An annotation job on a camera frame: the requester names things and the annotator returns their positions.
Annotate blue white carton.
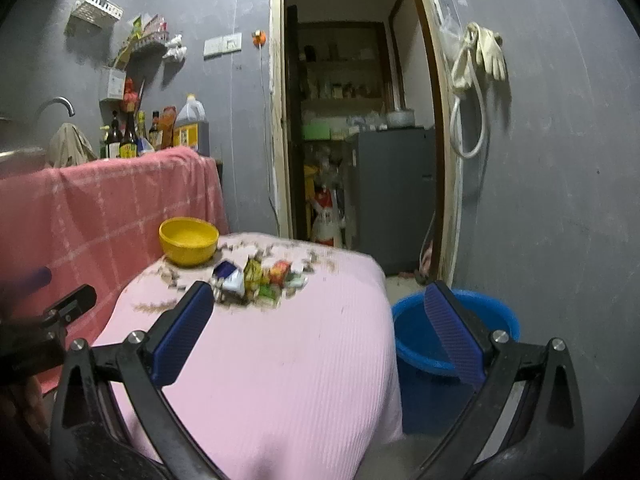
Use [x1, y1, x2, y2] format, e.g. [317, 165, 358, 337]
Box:
[212, 260, 245, 300]

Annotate yellow snack wrapper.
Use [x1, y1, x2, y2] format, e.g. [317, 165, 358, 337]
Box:
[243, 257, 264, 294]

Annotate person left hand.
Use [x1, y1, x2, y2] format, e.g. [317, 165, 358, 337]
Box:
[1, 376, 48, 434]

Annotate blue plastic bucket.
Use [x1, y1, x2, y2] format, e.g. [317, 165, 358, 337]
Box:
[390, 287, 522, 436]

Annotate pink checked towel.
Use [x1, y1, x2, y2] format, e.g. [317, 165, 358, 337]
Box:
[1, 148, 229, 341]

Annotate yellow plastic bowl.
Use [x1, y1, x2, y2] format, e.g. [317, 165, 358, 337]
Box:
[158, 217, 219, 268]

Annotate beige rag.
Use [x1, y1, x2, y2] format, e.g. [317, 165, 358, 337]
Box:
[46, 122, 98, 168]

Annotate pink floral table cloth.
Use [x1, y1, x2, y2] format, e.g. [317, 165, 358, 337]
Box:
[94, 231, 405, 480]

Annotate red snack wrapper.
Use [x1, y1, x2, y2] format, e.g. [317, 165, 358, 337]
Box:
[269, 260, 292, 286]

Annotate dark soy sauce bottle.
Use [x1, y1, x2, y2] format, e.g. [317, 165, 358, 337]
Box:
[119, 103, 138, 158]

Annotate chrome faucet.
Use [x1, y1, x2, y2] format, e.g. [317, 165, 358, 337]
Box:
[34, 95, 77, 126]

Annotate red white rice bag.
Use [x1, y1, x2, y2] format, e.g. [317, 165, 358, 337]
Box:
[311, 186, 343, 248]

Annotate grey refrigerator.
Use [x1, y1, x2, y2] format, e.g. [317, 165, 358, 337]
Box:
[343, 127, 436, 275]

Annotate large oil jug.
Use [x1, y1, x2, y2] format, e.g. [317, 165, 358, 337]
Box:
[172, 93, 210, 156]

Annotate metal pot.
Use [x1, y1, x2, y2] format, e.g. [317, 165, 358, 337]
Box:
[386, 110, 416, 129]

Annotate green storage box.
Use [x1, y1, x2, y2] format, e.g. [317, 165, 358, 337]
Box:
[302, 122, 331, 141]

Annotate white rubber gloves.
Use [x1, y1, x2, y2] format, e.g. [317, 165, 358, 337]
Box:
[451, 22, 508, 92]

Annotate white hose loop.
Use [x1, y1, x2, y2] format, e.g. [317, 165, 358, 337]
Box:
[449, 44, 487, 161]

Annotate wire wall spice rack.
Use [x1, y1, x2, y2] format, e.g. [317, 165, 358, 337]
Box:
[111, 13, 169, 70]

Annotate white wall switch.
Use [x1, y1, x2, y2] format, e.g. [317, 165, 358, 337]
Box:
[203, 32, 242, 58]

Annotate white wall basket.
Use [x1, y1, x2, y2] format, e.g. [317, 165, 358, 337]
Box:
[70, 0, 124, 28]

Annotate orange wall hook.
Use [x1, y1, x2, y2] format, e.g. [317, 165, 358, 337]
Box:
[252, 30, 267, 49]

